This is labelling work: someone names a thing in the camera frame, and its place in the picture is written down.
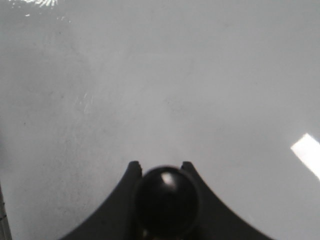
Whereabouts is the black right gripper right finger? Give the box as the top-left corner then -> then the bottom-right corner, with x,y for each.
181,161 -> 271,240

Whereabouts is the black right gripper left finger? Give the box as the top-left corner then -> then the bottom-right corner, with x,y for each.
62,161 -> 142,240

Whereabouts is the black round eraser knob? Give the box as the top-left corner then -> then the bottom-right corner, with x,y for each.
132,166 -> 202,239

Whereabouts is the white whiteboard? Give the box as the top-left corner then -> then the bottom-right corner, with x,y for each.
0,0 -> 320,240

